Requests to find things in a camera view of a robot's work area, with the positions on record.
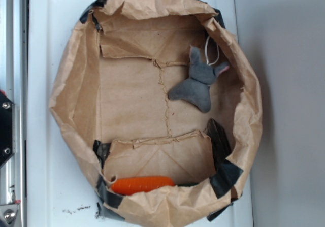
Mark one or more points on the brown paper bag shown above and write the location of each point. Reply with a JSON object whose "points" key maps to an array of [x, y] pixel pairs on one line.
{"points": [[110, 101]]}

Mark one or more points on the black mounting plate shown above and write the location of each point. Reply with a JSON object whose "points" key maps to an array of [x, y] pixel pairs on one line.
{"points": [[6, 129]]}

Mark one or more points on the aluminum frame rail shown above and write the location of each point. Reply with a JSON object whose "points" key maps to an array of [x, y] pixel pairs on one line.
{"points": [[14, 37]]}

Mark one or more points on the white washing machine top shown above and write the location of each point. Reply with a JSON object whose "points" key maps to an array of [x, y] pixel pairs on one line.
{"points": [[57, 192]]}

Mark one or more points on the orange plastic carrot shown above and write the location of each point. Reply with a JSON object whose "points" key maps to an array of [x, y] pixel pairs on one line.
{"points": [[130, 186]]}

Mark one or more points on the gray plush bunny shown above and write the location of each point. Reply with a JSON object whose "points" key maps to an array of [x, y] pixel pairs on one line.
{"points": [[196, 88]]}

